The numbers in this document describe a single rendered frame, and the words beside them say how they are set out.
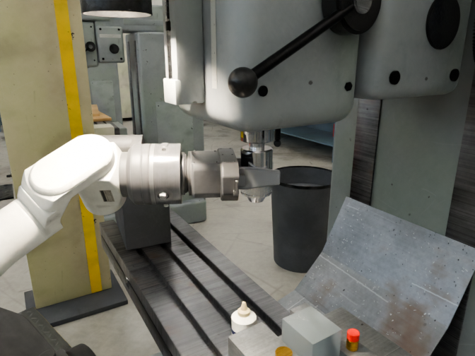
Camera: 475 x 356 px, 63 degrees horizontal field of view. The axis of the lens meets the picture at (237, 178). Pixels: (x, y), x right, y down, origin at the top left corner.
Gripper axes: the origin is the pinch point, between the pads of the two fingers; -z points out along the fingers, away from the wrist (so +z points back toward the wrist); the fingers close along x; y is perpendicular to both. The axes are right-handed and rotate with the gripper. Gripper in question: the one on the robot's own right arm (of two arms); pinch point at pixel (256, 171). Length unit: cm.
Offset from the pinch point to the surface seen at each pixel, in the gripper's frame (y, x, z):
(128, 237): 28, 38, 27
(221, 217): 123, 270, -11
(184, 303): 31.9, 14.0, 11.9
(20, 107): 8, 146, 95
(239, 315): 22.8, -2.9, 2.4
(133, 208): 20, 39, 25
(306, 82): -13.6, -9.0, -4.3
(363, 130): -1.1, 27.0, -27.8
